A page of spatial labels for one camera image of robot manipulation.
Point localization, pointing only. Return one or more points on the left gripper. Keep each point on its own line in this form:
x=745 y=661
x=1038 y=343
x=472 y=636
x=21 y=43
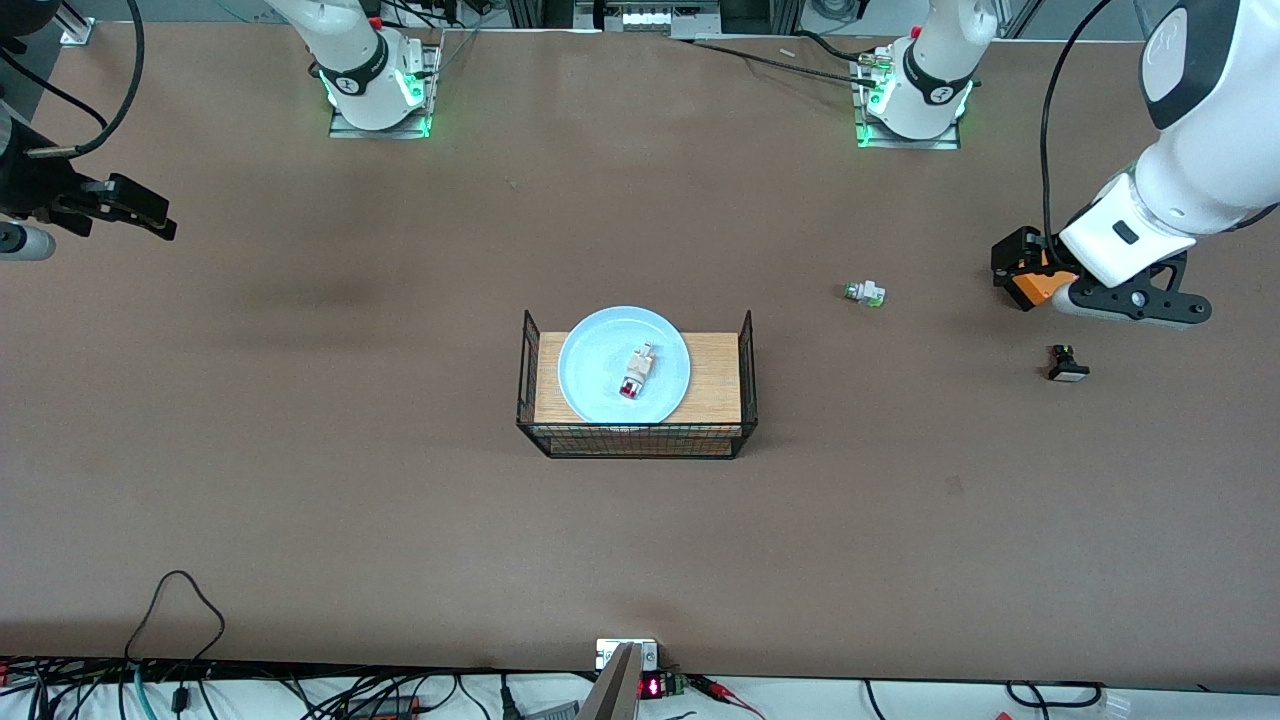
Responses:
x=1016 y=254

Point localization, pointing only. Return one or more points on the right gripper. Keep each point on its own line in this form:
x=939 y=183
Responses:
x=40 y=185

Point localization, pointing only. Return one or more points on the red push button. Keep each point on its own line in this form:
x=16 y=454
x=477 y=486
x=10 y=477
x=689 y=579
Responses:
x=638 y=370

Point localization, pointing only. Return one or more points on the light blue plate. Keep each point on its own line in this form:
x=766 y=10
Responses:
x=600 y=360

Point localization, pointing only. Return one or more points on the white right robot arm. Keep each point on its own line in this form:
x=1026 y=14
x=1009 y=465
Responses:
x=355 y=60

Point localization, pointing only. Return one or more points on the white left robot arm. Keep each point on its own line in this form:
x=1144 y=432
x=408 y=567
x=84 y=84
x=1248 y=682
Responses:
x=1215 y=150

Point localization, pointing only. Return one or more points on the orange button box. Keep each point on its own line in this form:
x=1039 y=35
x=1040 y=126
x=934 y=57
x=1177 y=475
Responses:
x=1045 y=288

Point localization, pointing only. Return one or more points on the black square push button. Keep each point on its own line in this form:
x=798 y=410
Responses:
x=1067 y=368

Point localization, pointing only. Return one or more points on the green push button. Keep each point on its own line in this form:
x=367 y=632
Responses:
x=866 y=293

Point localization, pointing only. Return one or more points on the aluminium extrusion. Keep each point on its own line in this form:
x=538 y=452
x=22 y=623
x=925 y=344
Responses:
x=78 y=25

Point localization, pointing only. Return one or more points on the red probe lead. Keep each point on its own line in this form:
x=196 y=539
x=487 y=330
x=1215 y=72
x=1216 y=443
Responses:
x=730 y=697

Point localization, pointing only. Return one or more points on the black power adapter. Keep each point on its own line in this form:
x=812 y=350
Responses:
x=385 y=707

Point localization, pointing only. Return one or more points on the red LED display module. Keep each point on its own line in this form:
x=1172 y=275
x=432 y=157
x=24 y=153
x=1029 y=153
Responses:
x=655 y=687

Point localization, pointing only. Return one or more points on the grey metal bar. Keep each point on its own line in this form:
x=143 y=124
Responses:
x=612 y=690

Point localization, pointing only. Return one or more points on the aluminium frame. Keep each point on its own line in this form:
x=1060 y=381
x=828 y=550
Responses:
x=650 y=15

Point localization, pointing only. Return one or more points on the white bracket plate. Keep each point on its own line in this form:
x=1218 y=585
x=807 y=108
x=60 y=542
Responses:
x=604 y=652

